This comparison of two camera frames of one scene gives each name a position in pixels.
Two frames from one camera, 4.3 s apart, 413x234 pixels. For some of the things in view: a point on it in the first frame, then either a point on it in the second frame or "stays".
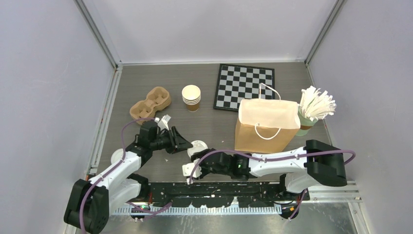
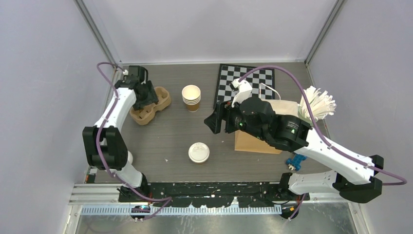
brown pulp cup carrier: [159, 98] stays
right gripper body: [206, 169] -> [234, 120]
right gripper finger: [199, 154] -> [221, 107]
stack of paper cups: [191, 95] stays
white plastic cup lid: [198, 146] stays
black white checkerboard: [235, 82] stays
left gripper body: [165, 141] -> [149, 96]
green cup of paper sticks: [314, 106] stays
